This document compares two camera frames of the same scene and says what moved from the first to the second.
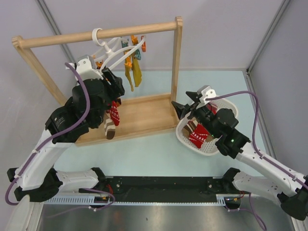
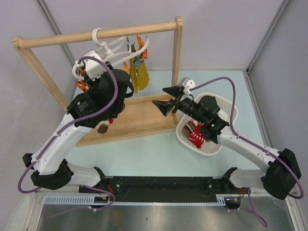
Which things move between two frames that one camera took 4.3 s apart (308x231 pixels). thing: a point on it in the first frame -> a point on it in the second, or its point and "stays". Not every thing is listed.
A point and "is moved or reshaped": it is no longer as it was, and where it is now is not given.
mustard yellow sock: (137, 73) -> (143, 78)
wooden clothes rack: (138, 115) stays
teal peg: (124, 44) -> (132, 45)
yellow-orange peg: (128, 63) -> (126, 67)
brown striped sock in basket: (189, 128) stays
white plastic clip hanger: (117, 49) is moved or reshaped
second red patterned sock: (198, 135) stays
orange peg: (134, 40) -> (140, 43)
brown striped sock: (109, 127) -> (102, 126)
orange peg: (144, 45) -> (145, 54)
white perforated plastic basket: (206, 115) stays
